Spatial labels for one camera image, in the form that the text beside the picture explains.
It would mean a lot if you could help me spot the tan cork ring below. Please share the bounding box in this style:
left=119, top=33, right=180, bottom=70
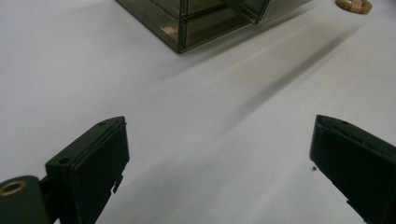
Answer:
left=334, top=0, right=374, bottom=15

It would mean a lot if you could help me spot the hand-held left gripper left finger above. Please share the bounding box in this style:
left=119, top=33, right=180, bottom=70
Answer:
left=45, top=116, right=131, bottom=224

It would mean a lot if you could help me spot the tan cork piece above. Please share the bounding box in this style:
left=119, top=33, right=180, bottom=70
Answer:
left=160, top=25, right=178, bottom=40

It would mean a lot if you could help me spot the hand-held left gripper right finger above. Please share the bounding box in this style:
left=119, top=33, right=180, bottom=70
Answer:
left=309, top=114, right=396, bottom=224

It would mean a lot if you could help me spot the smoky clear drawer cabinet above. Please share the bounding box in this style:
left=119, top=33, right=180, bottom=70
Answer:
left=115, top=0, right=313, bottom=55

